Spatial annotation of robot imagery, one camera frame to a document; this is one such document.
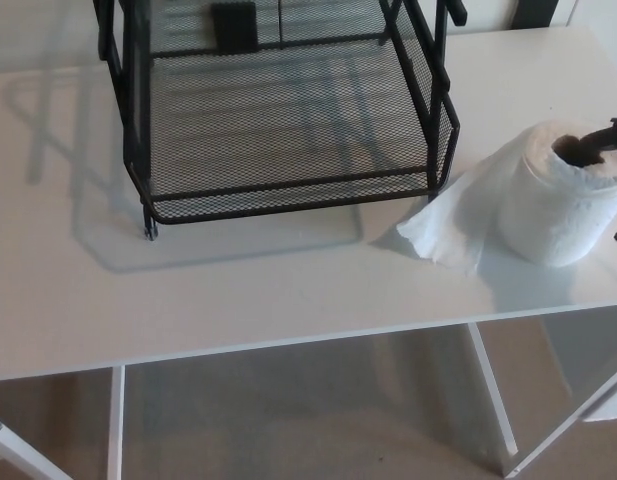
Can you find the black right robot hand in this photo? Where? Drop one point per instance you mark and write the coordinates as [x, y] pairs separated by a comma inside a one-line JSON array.
[[608, 145]]

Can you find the white toilet paper roll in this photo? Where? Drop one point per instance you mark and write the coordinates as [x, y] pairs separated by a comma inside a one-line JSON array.
[[553, 215]]

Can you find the black chair back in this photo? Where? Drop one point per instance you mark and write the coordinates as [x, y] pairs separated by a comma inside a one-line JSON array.
[[534, 12]]

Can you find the white metal desk leg frame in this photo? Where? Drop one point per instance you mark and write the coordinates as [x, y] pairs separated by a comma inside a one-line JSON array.
[[115, 425], [493, 390]]

